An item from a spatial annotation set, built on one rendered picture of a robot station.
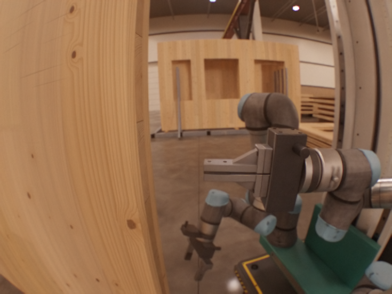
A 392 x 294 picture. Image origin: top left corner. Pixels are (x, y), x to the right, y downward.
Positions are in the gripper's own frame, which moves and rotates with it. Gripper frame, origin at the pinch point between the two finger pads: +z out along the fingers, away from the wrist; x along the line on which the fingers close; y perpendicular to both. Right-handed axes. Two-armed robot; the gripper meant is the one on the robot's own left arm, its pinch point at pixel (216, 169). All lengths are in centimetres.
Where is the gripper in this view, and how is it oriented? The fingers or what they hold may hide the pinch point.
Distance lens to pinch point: 30.1
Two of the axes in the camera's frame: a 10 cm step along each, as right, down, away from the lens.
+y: -1.0, 2.6, -9.6
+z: -9.9, -0.2, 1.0
